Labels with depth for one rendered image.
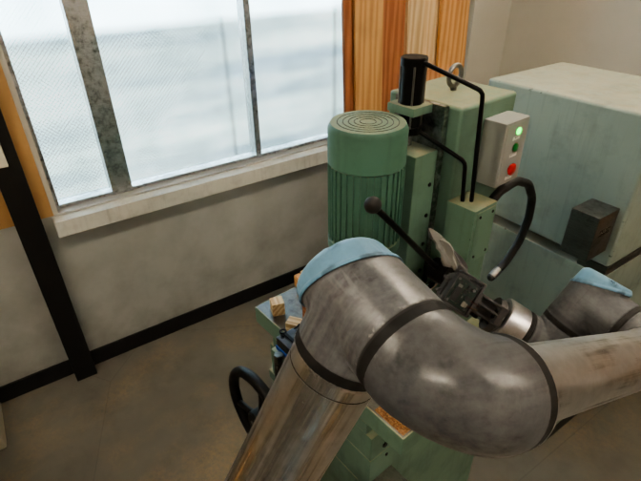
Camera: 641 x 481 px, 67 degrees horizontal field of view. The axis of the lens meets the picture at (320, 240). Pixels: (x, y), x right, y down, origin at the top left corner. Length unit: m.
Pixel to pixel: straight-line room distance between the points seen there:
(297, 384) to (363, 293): 0.14
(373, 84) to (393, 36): 0.27
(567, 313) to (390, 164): 0.44
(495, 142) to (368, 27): 1.52
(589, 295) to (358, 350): 0.59
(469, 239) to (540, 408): 0.76
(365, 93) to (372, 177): 1.65
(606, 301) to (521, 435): 0.53
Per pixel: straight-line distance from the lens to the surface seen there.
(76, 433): 2.53
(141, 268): 2.57
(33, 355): 2.70
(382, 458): 1.40
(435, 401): 0.44
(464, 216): 1.19
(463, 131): 1.16
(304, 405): 0.56
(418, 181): 1.15
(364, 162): 1.01
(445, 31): 3.00
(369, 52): 2.63
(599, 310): 0.97
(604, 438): 2.55
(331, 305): 0.49
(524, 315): 0.97
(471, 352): 0.45
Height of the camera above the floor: 1.84
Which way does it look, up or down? 32 degrees down
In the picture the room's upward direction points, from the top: 1 degrees counter-clockwise
